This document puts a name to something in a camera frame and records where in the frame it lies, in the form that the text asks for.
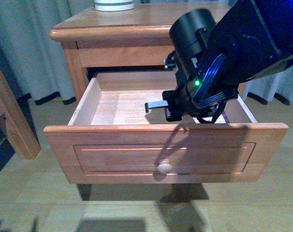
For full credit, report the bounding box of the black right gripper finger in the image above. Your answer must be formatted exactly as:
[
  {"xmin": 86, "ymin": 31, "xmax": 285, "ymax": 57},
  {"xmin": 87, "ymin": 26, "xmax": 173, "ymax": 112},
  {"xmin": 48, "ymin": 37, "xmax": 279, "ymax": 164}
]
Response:
[{"xmin": 144, "ymin": 100, "xmax": 168, "ymax": 113}]

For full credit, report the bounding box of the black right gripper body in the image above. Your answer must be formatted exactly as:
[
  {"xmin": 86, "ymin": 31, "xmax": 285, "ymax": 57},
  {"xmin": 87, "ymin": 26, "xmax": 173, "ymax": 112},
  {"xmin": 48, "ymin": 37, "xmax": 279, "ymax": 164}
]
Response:
[{"xmin": 162, "ymin": 90, "xmax": 197, "ymax": 122}]

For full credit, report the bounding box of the wooden drawer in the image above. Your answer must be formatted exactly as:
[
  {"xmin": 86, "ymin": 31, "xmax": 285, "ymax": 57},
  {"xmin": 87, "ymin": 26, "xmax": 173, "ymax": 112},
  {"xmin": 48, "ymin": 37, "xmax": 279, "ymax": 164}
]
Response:
[{"xmin": 44, "ymin": 71, "xmax": 288, "ymax": 184}]

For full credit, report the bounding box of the wooden nightstand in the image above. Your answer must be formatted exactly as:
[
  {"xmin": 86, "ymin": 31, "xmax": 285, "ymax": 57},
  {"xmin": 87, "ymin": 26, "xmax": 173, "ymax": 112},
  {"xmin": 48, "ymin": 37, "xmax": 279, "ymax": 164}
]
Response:
[{"xmin": 49, "ymin": 1, "xmax": 230, "ymax": 101}]

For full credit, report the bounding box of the white cylindrical air purifier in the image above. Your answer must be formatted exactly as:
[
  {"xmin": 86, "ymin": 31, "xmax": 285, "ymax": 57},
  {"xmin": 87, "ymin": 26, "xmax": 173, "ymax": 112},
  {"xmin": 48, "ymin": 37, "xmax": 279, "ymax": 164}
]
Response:
[{"xmin": 94, "ymin": 0, "xmax": 135, "ymax": 12}]

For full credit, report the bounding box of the grey curtain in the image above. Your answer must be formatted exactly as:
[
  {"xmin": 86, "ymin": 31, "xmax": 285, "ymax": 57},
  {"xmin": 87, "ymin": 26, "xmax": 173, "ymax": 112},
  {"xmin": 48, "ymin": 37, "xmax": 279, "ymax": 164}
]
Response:
[{"xmin": 0, "ymin": 0, "xmax": 293, "ymax": 105}]

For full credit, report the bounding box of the wooden bed frame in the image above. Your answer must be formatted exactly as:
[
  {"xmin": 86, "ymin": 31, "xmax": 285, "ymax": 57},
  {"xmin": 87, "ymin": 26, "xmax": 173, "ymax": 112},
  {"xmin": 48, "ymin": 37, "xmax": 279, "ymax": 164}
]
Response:
[{"xmin": 0, "ymin": 69, "xmax": 41, "ymax": 159}]

